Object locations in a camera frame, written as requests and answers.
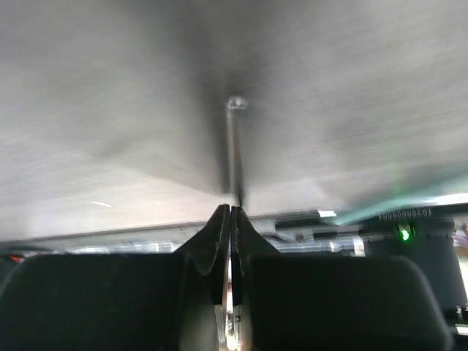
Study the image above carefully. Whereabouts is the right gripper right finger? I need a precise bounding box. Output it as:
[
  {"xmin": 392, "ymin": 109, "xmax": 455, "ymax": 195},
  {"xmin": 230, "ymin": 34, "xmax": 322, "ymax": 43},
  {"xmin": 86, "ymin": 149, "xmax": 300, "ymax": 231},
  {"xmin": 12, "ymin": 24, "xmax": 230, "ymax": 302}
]
[{"xmin": 230, "ymin": 207, "xmax": 454, "ymax": 350}]

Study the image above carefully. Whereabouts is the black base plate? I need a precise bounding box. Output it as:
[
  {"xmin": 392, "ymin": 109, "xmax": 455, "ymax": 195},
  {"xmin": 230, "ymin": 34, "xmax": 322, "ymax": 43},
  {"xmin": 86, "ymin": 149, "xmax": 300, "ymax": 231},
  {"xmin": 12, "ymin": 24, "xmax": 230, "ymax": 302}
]
[{"xmin": 265, "ymin": 207, "xmax": 467, "ymax": 309}]

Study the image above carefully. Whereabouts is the silver chopstick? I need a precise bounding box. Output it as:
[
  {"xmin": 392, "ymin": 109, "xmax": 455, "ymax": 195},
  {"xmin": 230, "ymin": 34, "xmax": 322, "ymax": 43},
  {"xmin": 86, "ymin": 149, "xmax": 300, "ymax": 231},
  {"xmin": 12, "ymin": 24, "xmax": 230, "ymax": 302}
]
[{"xmin": 225, "ymin": 96, "xmax": 248, "ymax": 208}]

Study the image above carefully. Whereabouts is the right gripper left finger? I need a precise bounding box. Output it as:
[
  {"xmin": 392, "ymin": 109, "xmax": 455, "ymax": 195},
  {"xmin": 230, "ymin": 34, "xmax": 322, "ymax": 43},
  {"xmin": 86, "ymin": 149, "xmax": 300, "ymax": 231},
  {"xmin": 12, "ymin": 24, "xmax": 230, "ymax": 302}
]
[{"xmin": 1, "ymin": 205, "xmax": 230, "ymax": 350}]

